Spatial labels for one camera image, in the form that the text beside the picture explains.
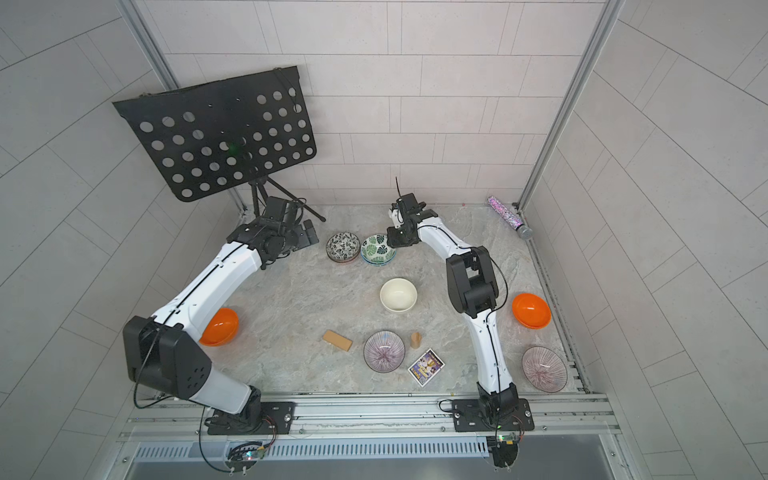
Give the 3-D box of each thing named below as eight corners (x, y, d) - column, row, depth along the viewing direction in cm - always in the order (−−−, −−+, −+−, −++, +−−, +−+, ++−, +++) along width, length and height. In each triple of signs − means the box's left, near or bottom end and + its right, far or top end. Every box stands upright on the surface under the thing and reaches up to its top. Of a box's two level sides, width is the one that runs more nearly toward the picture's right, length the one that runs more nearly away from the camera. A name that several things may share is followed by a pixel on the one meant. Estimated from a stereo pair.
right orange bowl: (517, 330, 87) (523, 324, 83) (509, 300, 93) (514, 293, 89) (548, 330, 87) (555, 324, 83) (538, 300, 93) (544, 293, 89)
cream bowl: (379, 316, 90) (378, 308, 85) (381, 286, 97) (380, 277, 92) (417, 317, 90) (418, 308, 86) (415, 286, 97) (416, 277, 92)
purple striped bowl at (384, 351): (363, 372, 80) (362, 367, 76) (366, 336, 86) (365, 330, 83) (405, 372, 80) (405, 367, 76) (404, 336, 86) (405, 330, 83)
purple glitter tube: (522, 242, 108) (526, 234, 105) (486, 204, 121) (489, 196, 117) (529, 239, 109) (533, 231, 106) (493, 201, 122) (496, 194, 118)
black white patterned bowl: (327, 265, 101) (324, 255, 96) (331, 243, 107) (328, 232, 102) (358, 265, 101) (356, 255, 96) (360, 243, 107) (359, 232, 102)
